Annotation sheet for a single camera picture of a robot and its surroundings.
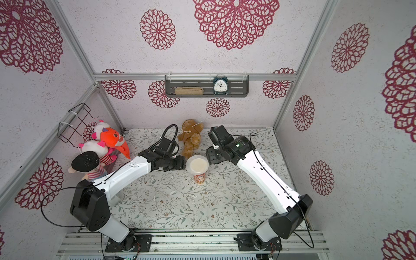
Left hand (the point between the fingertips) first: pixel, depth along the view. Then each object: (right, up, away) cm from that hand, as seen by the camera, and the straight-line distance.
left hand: (183, 165), depth 86 cm
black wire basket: (-50, +18, -10) cm, 54 cm away
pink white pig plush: (-45, +5, +6) cm, 45 cm away
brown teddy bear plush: (+2, +16, +20) cm, 26 cm away
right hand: (+16, +8, -12) cm, 22 cm away
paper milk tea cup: (+9, -8, +1) cm, 12 cm away
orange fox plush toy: (-40, +14, +3) cm, 42 cm away
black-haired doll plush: (-44, +3, -9) cm, 45 cm away
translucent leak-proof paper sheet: (+8, +1, -4) cm, 9 cm away
